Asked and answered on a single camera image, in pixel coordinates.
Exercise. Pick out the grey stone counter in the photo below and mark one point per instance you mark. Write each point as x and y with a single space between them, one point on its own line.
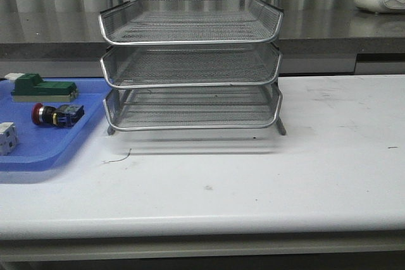
77 35

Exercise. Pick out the silver mesh top tray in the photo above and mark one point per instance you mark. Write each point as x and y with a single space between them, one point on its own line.
174 22

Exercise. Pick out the white terminal block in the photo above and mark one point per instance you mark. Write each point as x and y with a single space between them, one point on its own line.
9 138

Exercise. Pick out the green electrical module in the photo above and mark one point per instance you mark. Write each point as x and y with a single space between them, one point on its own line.
31 87

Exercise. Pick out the silver mesh bottom tray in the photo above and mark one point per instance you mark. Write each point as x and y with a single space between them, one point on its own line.
186 108

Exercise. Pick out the thin wire scrap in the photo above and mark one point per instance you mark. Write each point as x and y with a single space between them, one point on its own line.
124 157

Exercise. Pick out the red emergency stop button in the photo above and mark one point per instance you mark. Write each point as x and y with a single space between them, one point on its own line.
64 116

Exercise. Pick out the silver mesh tray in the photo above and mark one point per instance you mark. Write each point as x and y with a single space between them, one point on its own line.
186 108
174 22
191 65

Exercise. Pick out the blue plastic tray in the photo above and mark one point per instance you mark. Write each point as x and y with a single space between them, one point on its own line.
39 147

